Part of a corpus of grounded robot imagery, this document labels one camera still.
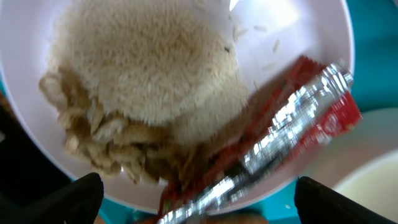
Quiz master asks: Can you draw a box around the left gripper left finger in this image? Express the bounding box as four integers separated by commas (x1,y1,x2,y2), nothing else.
1,172,104,224

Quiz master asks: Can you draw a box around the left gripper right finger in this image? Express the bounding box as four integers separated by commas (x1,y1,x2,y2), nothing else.
294,176,397,224

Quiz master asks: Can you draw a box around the pale green white cup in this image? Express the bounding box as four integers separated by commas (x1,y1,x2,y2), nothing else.
298,107,398,223

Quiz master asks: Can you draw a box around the red foil snack wrapper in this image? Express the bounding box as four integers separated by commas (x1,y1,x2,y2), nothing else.
157,56,361,223

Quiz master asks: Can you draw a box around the white round plate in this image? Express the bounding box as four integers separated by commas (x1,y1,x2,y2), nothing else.
0,0,356,215

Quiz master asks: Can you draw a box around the black plastic tray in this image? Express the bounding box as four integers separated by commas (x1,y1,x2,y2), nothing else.
1,95,71,207

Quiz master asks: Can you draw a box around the orange carrot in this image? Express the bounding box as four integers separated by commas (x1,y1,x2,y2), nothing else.
93,212,269,224

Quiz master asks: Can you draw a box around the peanut shells pile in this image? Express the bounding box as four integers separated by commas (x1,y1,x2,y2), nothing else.
39,71,200,184

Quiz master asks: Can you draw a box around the rice pile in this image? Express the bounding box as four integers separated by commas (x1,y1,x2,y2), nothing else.
49,0,248,145

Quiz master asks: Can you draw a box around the teal serving tray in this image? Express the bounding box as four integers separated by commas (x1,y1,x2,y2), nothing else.
0,0,398,224

